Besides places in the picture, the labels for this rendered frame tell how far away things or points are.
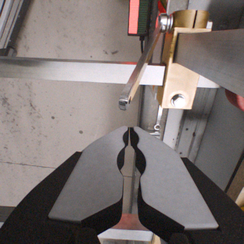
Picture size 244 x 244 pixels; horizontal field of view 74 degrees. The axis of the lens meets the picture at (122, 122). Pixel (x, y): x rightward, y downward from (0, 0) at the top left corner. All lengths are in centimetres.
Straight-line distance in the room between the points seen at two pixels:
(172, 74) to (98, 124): 108
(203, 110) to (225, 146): 13
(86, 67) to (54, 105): 107
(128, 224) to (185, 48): 28
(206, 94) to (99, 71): 39
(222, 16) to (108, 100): 86
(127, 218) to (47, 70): 28
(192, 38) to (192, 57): 2
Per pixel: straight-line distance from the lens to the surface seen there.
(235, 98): 27
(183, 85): 27
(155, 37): 20
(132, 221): 33
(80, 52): 116
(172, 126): 59
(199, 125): 62
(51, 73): 29
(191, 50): 20
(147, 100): 45
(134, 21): 42
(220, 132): 55
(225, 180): 55
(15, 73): 32
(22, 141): 163
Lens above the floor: 112
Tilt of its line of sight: 62 degrees down
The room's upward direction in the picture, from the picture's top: 175 degrees counter-clockwise
